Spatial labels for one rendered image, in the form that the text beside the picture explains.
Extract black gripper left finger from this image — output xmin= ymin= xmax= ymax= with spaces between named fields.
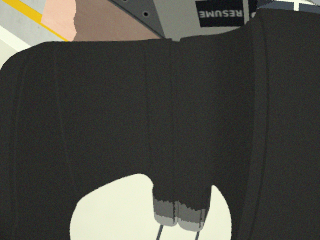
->
xmin=0 ymin=38 xmax=179 ymax=240

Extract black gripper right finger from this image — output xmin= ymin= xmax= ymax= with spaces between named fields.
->
xmin=175 ymin=8 xmax=320 ymax=240

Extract white button panel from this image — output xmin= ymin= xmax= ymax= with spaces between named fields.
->
xmin=153 ymin=0 xmax=320 ymax=41

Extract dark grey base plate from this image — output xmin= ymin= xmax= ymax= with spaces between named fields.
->
xmin=108 ymin=0 xmax=165 ymax=39

